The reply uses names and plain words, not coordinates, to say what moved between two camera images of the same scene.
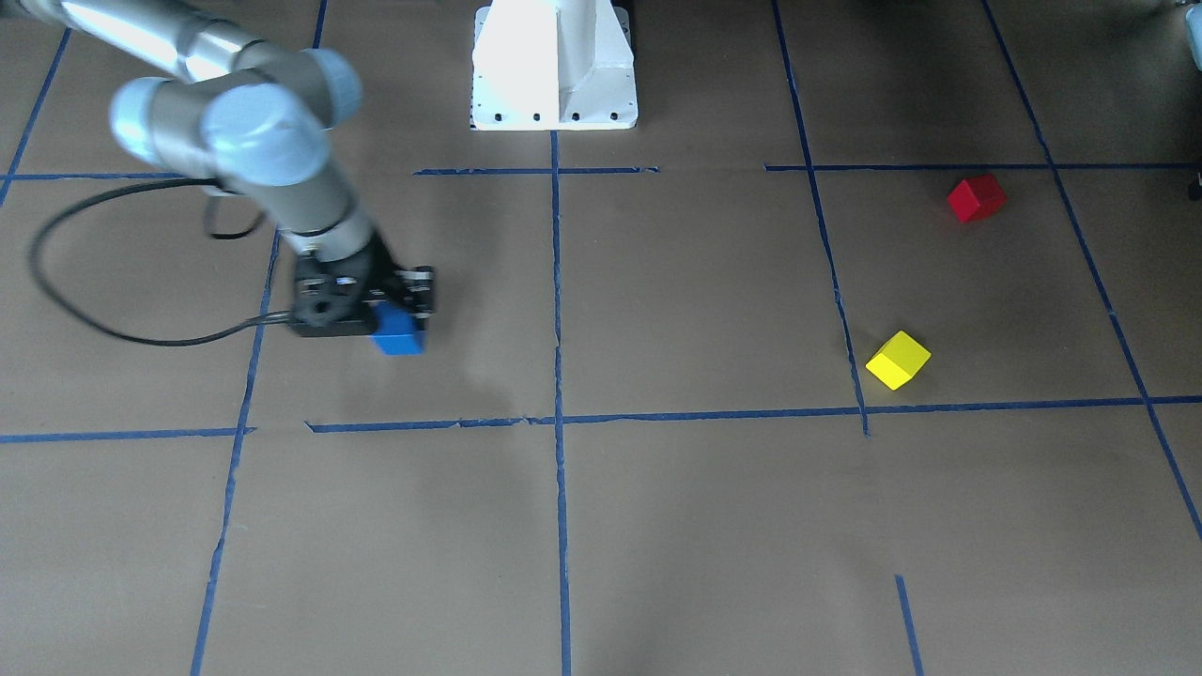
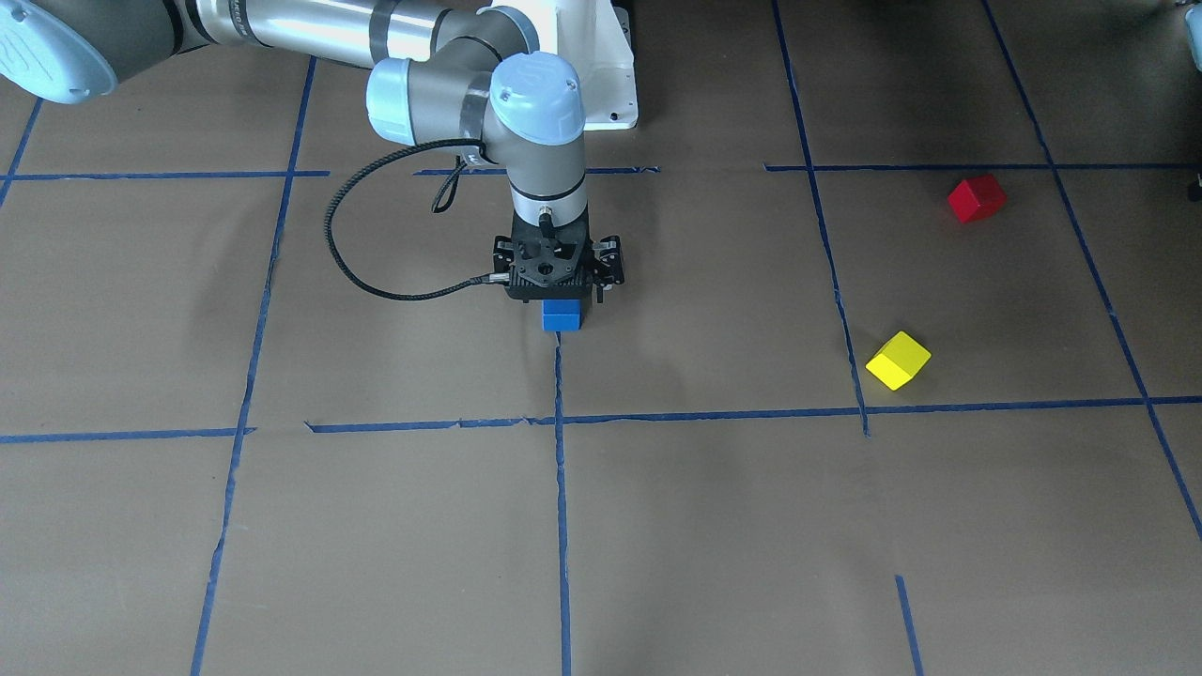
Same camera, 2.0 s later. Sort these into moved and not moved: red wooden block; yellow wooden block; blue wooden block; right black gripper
Moved: blue wooden block; right black gripper
Not moved: red wooden block; yellow wooden block
